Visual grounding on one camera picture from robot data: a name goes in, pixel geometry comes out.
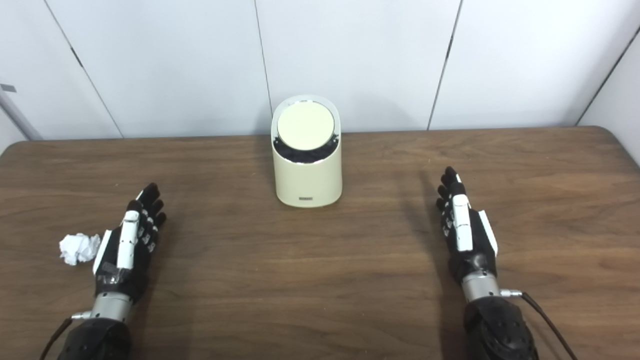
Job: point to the white paper ball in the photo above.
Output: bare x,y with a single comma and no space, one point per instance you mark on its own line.
77,248

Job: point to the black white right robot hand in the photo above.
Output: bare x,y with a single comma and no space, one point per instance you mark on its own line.
470,250

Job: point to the gray wall post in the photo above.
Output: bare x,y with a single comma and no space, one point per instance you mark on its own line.
17,116

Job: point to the small gray wall tag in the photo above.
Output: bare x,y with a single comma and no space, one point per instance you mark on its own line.
7,88

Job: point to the cream-colored lidded bin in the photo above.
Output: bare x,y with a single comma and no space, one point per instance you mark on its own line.
307,182

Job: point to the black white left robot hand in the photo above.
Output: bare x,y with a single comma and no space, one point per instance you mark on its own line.
127,260

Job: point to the black bin liner bag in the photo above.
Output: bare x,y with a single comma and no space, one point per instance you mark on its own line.
305,156

